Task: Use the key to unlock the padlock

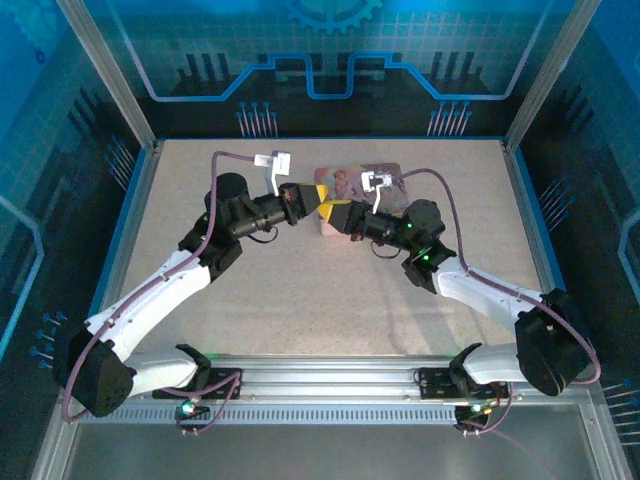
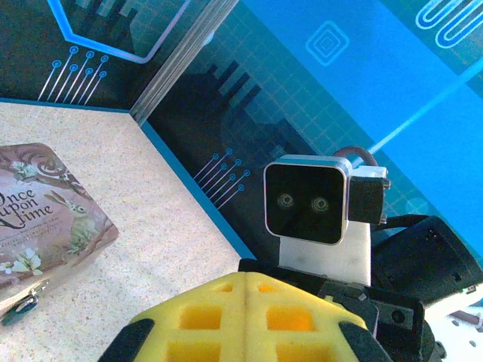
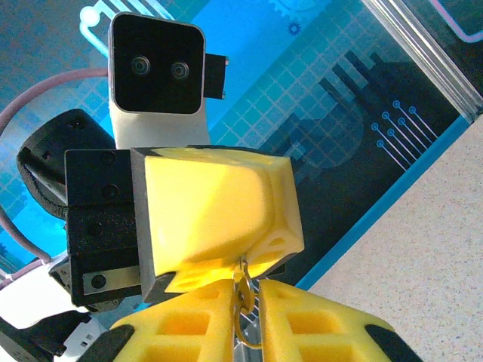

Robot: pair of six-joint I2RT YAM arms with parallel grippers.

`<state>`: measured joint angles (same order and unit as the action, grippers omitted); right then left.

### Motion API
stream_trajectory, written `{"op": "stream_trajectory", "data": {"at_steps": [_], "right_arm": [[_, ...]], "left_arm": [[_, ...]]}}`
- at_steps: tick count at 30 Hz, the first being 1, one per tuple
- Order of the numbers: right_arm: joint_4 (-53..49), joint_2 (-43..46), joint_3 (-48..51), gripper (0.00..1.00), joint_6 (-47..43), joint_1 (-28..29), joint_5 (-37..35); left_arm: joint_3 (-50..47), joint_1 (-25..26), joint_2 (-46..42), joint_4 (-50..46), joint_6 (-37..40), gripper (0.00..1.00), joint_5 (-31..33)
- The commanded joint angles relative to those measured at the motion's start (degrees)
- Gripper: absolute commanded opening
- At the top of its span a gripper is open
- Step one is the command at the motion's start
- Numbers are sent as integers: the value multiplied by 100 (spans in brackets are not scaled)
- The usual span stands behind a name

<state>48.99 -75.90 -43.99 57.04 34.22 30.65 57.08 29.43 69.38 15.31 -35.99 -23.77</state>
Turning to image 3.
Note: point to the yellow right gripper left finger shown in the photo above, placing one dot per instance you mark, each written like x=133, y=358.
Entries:
x=188, y=339

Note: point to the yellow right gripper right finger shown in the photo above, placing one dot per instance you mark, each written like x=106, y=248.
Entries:
x=320, y=339

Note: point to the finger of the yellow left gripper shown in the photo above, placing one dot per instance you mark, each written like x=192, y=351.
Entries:
x=203, y=215
x=288, y=211

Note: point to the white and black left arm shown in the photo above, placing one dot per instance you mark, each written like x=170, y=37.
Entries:
x=34, y=305

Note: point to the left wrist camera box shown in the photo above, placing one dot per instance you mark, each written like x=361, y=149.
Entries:
x=158, y=64

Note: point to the aluminium frame post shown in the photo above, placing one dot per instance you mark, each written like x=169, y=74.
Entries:
x=426, y=56

